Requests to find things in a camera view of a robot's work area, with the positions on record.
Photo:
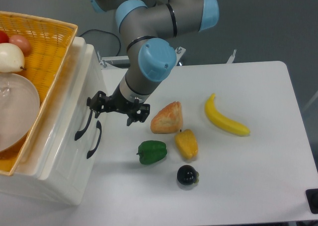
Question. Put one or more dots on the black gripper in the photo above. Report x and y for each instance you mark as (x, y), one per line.
(135, 111)

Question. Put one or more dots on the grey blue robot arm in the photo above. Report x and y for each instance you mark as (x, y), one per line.
(145, 27)

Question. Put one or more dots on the white drawer cabinet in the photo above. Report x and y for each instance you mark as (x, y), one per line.
(25, 181)

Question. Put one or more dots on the toy bread croissant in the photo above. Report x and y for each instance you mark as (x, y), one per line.
(168, 120)

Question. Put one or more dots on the green bell pepper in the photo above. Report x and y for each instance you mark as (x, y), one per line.
(151, 151)

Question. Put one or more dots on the yellow bell pepper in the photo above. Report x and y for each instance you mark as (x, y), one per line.
(186, 143)

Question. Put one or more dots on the yellow banana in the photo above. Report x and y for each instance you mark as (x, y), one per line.
(223, 122)

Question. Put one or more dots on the dark purple eggplant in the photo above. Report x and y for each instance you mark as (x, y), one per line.
(187, 175)

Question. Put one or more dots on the yellow woven basket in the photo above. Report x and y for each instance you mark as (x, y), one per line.
(50, 40)

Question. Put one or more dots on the pink plate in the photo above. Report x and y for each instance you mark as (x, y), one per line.
(19, 107)

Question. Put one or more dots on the pink peach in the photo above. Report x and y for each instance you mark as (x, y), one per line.
(22, 43)

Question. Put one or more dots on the white pear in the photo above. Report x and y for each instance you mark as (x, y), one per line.
(11, 58)

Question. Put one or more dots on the red tomato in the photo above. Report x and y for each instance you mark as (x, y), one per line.
(4, 38)

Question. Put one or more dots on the black corner device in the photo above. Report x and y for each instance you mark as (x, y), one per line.
(312, 198)

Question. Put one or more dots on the metal base bracket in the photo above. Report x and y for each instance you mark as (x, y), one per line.
(124, 61)

